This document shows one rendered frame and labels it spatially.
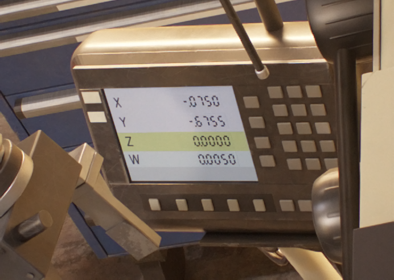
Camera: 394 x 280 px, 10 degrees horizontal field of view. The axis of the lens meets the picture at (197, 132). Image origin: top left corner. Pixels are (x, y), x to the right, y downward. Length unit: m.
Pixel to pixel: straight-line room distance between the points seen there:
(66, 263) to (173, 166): 1.70
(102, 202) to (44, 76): 1.61
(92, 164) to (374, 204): 0.63
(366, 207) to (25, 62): 2.21
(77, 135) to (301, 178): 1.28
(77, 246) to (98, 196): 2.23
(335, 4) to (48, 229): 0.40
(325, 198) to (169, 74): 0.82
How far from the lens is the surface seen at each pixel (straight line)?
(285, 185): 2.26
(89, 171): 1.79
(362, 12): 1.40
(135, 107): 2.29
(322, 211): 1.44
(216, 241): 2.35
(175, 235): 3.66
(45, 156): 1.75
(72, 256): 4.01
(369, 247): 1.17
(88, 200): 1.80
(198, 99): 2.25
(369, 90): 1.26
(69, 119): 3.47
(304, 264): 2.45
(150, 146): 2.31
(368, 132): 1.24
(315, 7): 1.41
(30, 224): 1.67
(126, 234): 1.81
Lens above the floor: 2.74
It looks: 42 degrees down
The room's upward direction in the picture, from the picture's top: 30 degrees counter-clockwise
